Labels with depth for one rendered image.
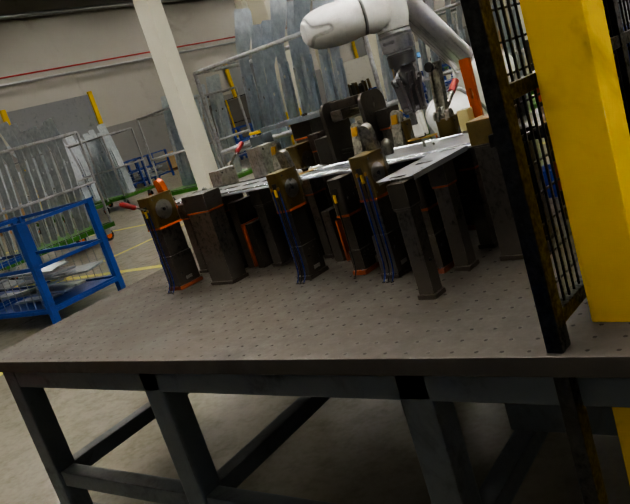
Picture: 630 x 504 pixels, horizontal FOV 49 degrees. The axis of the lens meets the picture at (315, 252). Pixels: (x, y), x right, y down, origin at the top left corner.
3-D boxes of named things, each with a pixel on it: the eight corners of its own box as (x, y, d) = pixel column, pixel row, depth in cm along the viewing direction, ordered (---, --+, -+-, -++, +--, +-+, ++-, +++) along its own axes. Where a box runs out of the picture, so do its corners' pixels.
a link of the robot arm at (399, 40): (371, 38, 187) (377, 59, 188) (398, 28, 181) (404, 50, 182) (389, 33, 193) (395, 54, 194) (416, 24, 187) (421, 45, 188)
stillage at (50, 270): (-14, 335, 653) (-55, 242, 632) (55, 301, 715) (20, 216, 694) (58, 329, 582) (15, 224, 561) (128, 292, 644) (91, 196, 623)
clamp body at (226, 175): (236, 257, 283) (207, 173, 275) (255, 247, 291) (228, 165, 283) (248, 256, 278) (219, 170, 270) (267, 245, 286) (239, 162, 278)
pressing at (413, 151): (155, 211, 265) (153, 207, 265) (197, 194, 281) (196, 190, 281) (470, 148, 172) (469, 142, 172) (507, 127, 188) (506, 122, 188)
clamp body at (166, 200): (163, 295, 256) (128, 203, 248) (190, 280, 266) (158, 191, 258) (176, 294, 250) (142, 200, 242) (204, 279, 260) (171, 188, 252)
